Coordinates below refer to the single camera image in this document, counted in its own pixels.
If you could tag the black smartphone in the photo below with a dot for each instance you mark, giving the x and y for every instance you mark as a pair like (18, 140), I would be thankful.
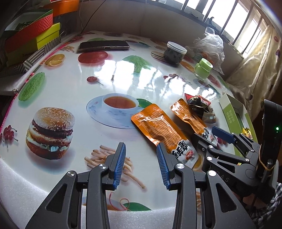
(105, 45)

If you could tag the white foam sheet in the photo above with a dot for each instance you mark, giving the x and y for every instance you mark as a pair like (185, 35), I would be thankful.
(21, 199)

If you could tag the orange box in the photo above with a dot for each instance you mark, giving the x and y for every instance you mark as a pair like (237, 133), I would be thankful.
(62, 7)

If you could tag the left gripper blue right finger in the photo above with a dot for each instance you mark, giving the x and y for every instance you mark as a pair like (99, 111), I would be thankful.
(177, 176)

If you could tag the beige patterned curtain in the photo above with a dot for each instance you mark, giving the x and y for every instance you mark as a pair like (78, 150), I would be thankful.
(258, 76)

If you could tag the red black snack packet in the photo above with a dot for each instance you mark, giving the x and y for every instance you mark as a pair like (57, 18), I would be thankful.
(198, 104)

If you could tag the red woven box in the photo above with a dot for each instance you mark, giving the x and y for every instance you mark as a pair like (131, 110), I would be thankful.
(26, 27)

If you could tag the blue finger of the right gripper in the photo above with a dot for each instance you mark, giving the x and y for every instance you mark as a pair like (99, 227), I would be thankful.
(204, 147)
(224, 135)

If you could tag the orange snack pouch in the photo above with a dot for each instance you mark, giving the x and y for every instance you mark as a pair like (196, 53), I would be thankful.
(183, 111)
(158, 127)

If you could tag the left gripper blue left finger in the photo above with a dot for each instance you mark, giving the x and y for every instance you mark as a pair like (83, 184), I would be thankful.
(103, 177)

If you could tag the yellow green box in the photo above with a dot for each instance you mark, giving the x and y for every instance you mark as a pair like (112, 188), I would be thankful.
(26, 50)

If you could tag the dark jar white lid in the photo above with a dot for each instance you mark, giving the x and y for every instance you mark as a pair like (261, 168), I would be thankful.
(174, 53)

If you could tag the green glass jar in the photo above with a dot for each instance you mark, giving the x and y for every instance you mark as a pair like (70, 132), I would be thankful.
(202, 69)

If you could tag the gold peanut candy packet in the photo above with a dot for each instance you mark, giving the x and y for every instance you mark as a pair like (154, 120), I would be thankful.
(247, 132)

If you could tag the green white gift box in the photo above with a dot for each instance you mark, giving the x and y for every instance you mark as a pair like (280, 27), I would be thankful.
(236, 115)

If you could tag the clear plastic bag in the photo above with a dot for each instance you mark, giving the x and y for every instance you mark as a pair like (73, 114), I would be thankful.
(211, 47)

